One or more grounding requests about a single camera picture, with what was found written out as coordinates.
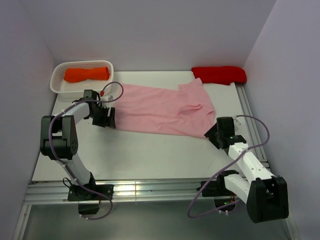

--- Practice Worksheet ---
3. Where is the pink t shirt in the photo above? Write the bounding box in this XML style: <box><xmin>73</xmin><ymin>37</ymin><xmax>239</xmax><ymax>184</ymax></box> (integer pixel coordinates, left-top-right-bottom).
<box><xmin>115</xmin><ymin>78</ymin><xmax>215</xmax><ymax>138</ymax></box>

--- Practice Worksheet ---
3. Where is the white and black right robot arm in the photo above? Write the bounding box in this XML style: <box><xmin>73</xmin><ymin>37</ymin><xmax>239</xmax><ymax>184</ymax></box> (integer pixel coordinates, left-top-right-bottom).
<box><xmin>205</xmin><ymin>117</ymin><xmax>289</xmax><ymax>223</ymax></box>

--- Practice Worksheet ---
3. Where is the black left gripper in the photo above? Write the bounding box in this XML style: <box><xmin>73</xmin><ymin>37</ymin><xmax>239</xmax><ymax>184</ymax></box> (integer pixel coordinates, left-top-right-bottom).
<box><xmin>89</xmin><ymin>105</ymin><xmax>116</xmax><ymax>129</ymax></box>

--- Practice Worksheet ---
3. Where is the aluminium front rail frame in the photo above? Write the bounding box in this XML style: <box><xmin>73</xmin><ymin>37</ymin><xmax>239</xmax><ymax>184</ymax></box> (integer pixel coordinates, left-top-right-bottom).
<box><xmin>13</xmin><ymin>179</ymin><xmax>301</xmax><ymax>240</ymax></box>

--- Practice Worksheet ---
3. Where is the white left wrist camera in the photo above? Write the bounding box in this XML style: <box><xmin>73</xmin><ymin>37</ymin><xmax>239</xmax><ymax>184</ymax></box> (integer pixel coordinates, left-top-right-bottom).
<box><xmin>100</xmin><ymin>95</ymin><xmax>114</xmax><ymax>101</ymax></box>

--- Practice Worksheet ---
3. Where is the rolled orange t shirt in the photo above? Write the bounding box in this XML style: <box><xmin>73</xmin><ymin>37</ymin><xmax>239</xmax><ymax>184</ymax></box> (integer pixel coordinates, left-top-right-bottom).
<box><xmin>63</xmin><ymin>67</ymin><xmax>111</xmax><ymax>83</ymax></box>

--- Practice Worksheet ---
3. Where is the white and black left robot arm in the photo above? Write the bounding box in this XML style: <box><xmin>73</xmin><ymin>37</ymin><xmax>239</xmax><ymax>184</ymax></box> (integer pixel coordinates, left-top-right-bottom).
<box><xmin>40</xmin><ymin>89</ymin><xmax>116</xmax><ymax>201</ymax></box>

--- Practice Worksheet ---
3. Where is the folded red t shirt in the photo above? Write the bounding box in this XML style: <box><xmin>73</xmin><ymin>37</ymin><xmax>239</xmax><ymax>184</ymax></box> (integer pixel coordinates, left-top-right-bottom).
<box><xmin>191</xmin><ymin>66</ymin><xmax>247</xmax><ymax>86</ymax></box>

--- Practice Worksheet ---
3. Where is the aluminium right side rail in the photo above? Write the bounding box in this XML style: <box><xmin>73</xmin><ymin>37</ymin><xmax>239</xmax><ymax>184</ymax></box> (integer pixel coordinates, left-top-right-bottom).
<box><xmin>234</xmin><ymin>83</ymin><xmax>271</xmax><ymax>171</ymax></box>

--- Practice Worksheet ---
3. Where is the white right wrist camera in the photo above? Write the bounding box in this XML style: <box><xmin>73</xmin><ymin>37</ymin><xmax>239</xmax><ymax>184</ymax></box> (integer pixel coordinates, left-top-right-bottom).
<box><xmin>233</xmin><ymin>117</ymin><xmax>241</xmax><ymax>125</ymax></box>

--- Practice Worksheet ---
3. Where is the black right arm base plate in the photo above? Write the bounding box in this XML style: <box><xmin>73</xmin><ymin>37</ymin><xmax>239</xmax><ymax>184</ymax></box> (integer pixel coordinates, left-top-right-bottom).
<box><xmin>202</xmin><ymin>180</ymin><xmax>249</xmax><ymax>199</ymax></box>

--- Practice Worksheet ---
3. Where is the white perforated plastic basket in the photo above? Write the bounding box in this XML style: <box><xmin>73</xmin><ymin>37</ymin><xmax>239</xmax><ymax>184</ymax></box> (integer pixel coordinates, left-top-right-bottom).
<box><xmin>50</xmin><ymin>60</ymin><xmax>114</xmax><ymax>98</ymax></box>

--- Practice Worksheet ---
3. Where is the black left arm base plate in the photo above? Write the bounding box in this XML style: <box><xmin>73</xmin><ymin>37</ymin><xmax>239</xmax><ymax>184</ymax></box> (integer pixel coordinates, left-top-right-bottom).
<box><xmin>67</xmin><ymin>184</ymin><xmax>114</xmax><ymax>202</ymax></box>

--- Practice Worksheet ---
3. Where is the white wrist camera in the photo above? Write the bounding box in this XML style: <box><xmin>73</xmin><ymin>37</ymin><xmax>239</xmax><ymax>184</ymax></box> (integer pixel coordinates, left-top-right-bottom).
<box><xmin>100</xmin><ymin>95</ymin><xmax>114</xmax><ymax>101</ymax></box>
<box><xmin>233</xmin><ymin>117</ymin><xmax>241</xmax><ymax>125</ymax></box>

